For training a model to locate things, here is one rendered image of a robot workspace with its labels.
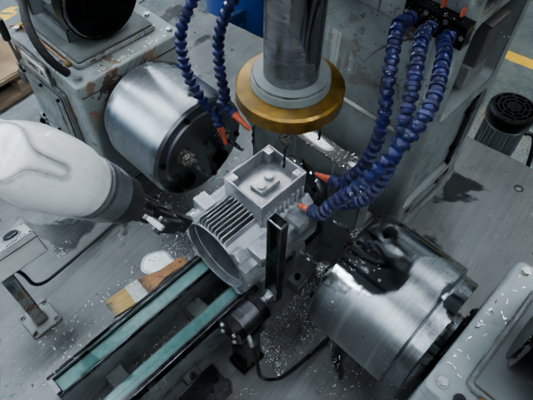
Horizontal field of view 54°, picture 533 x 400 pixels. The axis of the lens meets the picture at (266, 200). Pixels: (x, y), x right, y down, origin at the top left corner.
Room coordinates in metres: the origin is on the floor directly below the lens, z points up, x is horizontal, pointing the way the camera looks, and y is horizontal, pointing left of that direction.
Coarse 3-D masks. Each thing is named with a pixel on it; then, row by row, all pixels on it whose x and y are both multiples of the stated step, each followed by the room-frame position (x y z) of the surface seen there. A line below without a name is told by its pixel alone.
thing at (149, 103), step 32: (160, 64) 0.91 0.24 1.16; (128, 96) 0.82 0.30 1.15; (160, 96) 0.80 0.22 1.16; (192, 96) 0.80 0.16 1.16; (128, 128) 0.76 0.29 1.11; (160, 128) 0.73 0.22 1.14; (192, 128) 0.76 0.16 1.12; (224, 128) 0.81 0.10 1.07; (128, 160) 0.76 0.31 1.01; (160, 160) 0.69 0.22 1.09; (192, 160) 0.71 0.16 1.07; (224, 160) 0.81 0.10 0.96
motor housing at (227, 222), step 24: (216, 192) 0.63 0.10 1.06; (216, 216) 0.55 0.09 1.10; (240, 216) 0.55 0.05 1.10; (192, 240) 0.56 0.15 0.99; (216, 240) 0.58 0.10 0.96; (240, 240) 0.51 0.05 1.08; (264, 240) 0.52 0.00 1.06; (288, 240) 0.54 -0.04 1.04; (216, 264) 0.54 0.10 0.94; (240, 264) 0.47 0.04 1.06
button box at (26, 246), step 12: (24, 228) 0.53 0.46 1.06; (0, 240) 0.51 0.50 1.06; (12, 240) 0.50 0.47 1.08; (24, 240) 0.50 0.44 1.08; (36, 240) 0.51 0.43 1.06; (0, 252) 0.47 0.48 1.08; (12, 252) 0.47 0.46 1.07; (24, 252) 0.48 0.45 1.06; (36, 252) 0.49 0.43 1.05; (0, 264) 0.45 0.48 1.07; (12, 264) 0.46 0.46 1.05; (24, 264) 0.47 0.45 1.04; (0, 276) 0.44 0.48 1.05
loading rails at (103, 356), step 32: (160, 288) 0.48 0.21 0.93; (192, 288) 0.50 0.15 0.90; (256, 288) 0.50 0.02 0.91; (128, 320) 0.42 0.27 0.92; (160, 320) 0.44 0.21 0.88; (192, 320) 0.42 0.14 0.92; (96, 352) 0.35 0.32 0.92; (128, 352) 0.37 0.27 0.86; (160, 352) 0.35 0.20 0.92; (192, 352) 0.37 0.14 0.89; (64, 384) 0.29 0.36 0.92; (96, 384) 0.31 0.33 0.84; (128, 384) 0.29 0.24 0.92; (160, 384) 0.31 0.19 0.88
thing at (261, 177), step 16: (256, 160) 0.66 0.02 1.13; (272, 160) 0.67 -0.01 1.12; (288, 160) 0.65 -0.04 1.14; (240, 176) 0.63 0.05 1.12; (256, 176) 0.64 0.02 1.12; (272, 176) 0.62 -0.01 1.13; (288, 176) 0.64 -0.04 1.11; (304, 176) 0.62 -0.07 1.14; (240, 192) 0.58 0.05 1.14; (256, 192) 0.59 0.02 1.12; (272, 192) 0.60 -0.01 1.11; (288, 192) 0.59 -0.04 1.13; (256, 208) 0.55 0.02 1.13; (272, 208) 0.56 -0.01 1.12; (288, 208) 0.59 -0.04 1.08
